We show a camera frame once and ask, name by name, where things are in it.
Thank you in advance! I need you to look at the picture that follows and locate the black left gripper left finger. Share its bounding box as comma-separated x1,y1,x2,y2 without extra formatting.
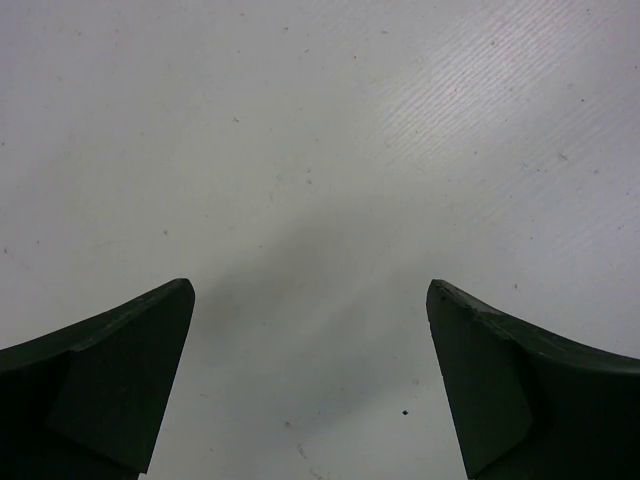
1,278,195,479

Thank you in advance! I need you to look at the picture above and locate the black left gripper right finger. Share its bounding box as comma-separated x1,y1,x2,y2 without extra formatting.
426,280,639,479

